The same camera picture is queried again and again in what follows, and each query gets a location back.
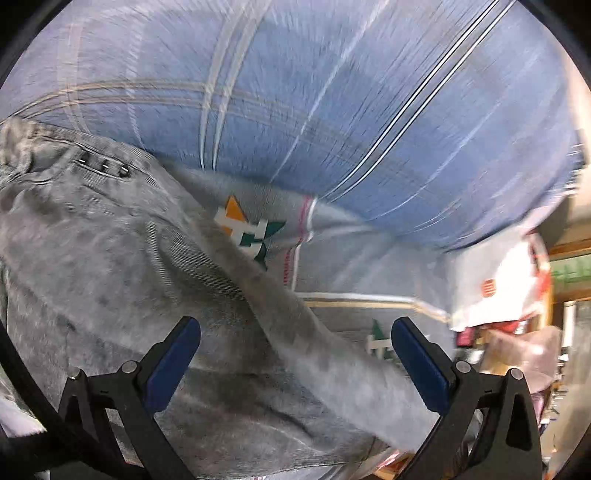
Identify grey washed denim pants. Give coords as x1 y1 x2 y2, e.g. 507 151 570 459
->
1 118 437 479

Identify white paper shopping bag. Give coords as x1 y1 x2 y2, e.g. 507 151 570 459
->
449 227 550 332

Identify grey patterned bed sheet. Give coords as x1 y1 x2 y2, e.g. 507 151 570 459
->
177 168 463 480

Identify blue plaid pillow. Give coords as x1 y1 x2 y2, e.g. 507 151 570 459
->
1 1 577 249

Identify black cable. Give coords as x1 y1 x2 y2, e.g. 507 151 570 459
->
0 317 93 480

